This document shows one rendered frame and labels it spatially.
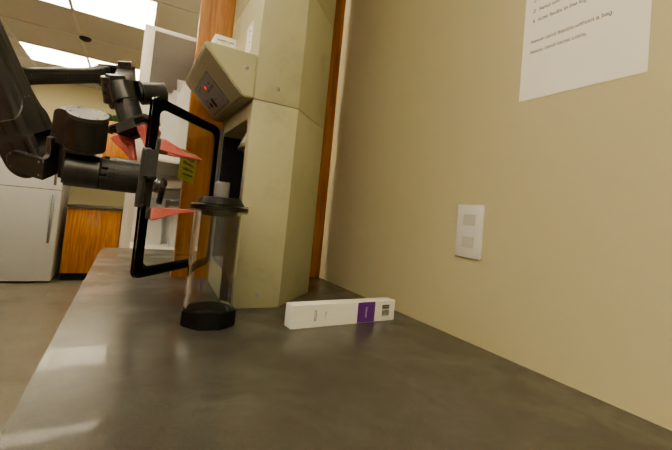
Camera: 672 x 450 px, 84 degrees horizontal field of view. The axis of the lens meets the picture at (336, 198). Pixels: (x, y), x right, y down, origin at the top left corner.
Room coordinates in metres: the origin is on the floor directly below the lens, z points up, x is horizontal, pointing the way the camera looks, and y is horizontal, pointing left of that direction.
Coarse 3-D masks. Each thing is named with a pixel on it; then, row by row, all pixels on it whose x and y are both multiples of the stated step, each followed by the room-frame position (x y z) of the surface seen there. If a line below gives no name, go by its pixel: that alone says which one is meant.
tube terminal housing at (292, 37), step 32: (256, 0) 0.90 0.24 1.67; (288, 0) 0.86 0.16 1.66; (256, 32) 0.87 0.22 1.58; (288, 32) 0.87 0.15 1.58; (320, 32) 0.98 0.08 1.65; (288, 64) 0.87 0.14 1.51; (320, 64) 1.00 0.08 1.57; (256, 96) 0.84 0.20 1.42; (288, 96) 0.87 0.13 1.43; (320, 96) 1.03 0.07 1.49; (224, 128) 1.09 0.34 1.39; (256, 128) 0.84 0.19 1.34; (288, 128) 0.88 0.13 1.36; (320, 128) 1.05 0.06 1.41; (256, 160) 0.85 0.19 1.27; (288, 160) 0.88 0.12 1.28; (320, 160) 1.08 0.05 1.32; (256, 192) 0.85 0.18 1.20; (288, 192) 0.89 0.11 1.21; (256, 224) 0.85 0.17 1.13; (288, 224) 0.90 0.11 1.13; (256, 256) 0.86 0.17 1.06; (288, 256) 0.92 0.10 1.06; (256, 288) 0.86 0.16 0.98; (288, 288) 0.94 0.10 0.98
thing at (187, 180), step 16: (160, 128) 0.83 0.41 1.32; (176, 128) 0.89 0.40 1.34; (192, 128) 0.96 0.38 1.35; (176, 144) 0.90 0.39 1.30; (192, 144) 0.97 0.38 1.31; (208, 144) 1.05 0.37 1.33; (160, 160) 0.85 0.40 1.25; (176, 160) 0.91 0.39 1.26; (192, 160) 0.98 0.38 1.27; (208, 160) 1.06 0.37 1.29; (160, 176) 0.85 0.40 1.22; (176, 176) 0.91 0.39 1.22; (192, 176) 0.98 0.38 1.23; (208, 176) 1.07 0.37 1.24; (176, 192) 0.92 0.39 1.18; (192, 192) 0.99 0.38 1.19; (208, 192) 1.08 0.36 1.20; (176, 208) 0.93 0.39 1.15; (160, 224) 0.87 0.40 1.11; (176, 224) 0.94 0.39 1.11; (160, 240) 0.88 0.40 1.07; (176, 240) 0.94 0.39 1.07; (144, 256) 0.83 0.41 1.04; (160, 256) 0.89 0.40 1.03; (176, 256) 0.95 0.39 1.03
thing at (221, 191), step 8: (216, 184) 0.71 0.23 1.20; (224, 184) 0.71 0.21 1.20; (216, 192) 0.71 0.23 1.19; (224, 192) 0.72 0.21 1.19; (200, 200) 0.69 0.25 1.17; (208, 200) 0.68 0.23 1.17; (216, 200) 0.68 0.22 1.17; (224, 200) 0.69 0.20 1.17; (232, 200) 0.70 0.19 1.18; (240, 200) 0.72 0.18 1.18
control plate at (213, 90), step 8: (200, 80) 0.95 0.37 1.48; (208, 80) 0.91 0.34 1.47; (200, 88) 0.99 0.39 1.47; (208, 88) 0.95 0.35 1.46; (216, 88) 0.91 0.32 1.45; (200, 96) 1.04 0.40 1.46; (208, 96) 0.99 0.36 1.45; (224, 96) 0.90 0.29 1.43; (208, 104) 1.03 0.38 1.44; (224, 104) 0.94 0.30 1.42; (216, 112) 1.03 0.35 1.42
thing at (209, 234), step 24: (216, 216) 0.68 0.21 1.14; (240, 216) 0.71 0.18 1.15; (192, 240) 0.70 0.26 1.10; (216, 240) 0.68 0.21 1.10; (240, 240) 0.73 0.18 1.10; (192, 264) 0.69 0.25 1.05; (216, 264) 0.68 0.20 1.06; (192, 288) 0.69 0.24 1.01; (216, 288) 0.69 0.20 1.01; (216, 312) 0.69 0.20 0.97
